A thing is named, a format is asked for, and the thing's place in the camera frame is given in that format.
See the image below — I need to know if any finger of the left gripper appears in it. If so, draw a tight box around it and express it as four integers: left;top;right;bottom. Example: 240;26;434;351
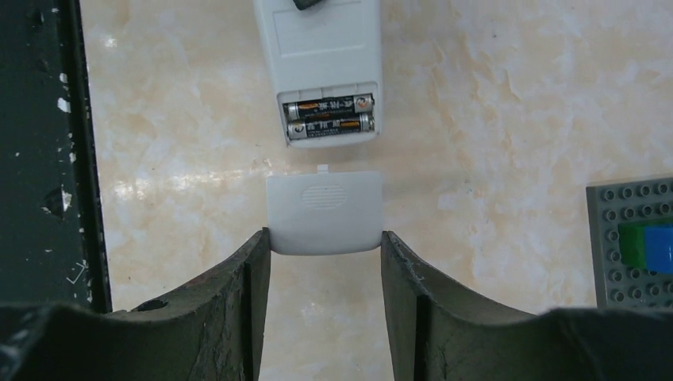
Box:
293;0;323;11

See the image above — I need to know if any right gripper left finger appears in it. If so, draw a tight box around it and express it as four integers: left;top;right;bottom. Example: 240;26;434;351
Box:
1;229;271;380

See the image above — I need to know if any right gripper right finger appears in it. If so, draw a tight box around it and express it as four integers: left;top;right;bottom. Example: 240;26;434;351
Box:
381;231;672;380

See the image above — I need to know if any white remote control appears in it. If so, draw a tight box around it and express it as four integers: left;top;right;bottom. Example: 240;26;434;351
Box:
254;1;383;148

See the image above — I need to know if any battery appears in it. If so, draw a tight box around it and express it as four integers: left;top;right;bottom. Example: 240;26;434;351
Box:
283;94;375;121
287;113;375;140

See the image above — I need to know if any white battery cover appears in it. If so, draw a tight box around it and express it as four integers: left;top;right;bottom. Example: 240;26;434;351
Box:
266;165;383;256

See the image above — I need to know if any grey lego baseplate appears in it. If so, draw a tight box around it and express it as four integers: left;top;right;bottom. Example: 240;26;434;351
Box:
586;177;672;309

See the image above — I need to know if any blue lego brick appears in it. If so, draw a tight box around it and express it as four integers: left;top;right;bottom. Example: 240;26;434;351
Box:
618;218;672;274

